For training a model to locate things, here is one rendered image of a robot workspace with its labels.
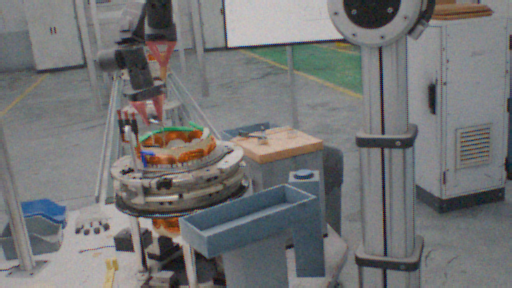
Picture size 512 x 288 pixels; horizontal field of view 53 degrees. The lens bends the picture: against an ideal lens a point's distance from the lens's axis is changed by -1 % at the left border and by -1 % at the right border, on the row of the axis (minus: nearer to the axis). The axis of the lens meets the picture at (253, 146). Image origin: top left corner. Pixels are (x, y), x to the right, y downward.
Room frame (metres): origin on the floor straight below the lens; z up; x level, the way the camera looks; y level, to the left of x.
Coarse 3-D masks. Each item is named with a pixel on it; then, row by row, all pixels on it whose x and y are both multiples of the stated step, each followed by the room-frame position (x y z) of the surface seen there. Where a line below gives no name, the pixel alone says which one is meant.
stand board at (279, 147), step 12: (300, 132) 1.44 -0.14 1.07; (240, 144) 1.38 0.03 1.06; (252, 144) 1.37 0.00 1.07; (264, 144) 1.35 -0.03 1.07; (276, 144) 1.35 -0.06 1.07; (288, 144) 1.33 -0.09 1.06; (300, 144) 1.32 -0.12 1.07; (312, 144) 1.32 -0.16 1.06; (252, 156) 1.31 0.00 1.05; (264, 156) 1.27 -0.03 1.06; (276, 156) 1.28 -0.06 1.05; (288, 156) 1.30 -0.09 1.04
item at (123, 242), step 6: (144, 228) 1.40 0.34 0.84; (120, 234) 1.40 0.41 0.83; (126, 234) 1.39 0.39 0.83; (144, 234) 1.38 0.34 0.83; (150, 234) 1.40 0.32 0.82; (114, 240) 1.39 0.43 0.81; (120, 240) 1.38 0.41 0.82; (126, 240) 1.37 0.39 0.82; (132, 240) 1.36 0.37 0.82; (144, 240) 1.37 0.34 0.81; (150, 240) 1.39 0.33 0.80; (120, 246) 1.38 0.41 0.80; (126, 246) 1.37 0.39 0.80; (132, 246) 1.36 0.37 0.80; (144, 246) 1.36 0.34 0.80; (132, 252) 1.37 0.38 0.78
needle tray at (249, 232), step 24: (264, 192) 1.02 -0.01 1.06; (288, 192) 1.03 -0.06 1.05; (192, 216) 0.93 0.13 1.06; (216, 216) 0.96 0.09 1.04; (240, 216) 0.98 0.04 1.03; (264, 216) 0.89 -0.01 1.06; (288, 216) 0.92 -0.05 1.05; (312, 216) 0.95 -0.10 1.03; (192, 240) 0.88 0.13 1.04; (216, 240) 0.84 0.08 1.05; (240, 240) 0.86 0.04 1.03; (264, 240) 0.91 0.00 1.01; (240, 264) 0.89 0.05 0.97; (264, 264) 0.90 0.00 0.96
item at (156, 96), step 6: (150, 90) 1.30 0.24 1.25; (156, 90) 1.35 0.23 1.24; (162, 90) 1.33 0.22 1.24; (138, 96) 1.29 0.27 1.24; (144, 96) 1.29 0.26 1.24; (150, 96) 1.30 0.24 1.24; (156, 96) 1.32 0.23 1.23; (162, 96) 1.31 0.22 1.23; (156, 102) 1.35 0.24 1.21; (162, 102) 1.32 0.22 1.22; (156, 108) 1.35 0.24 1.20; (162, 108) 1.32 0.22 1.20; (156, 114) 1.35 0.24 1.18; (162, 114) 1.33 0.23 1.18
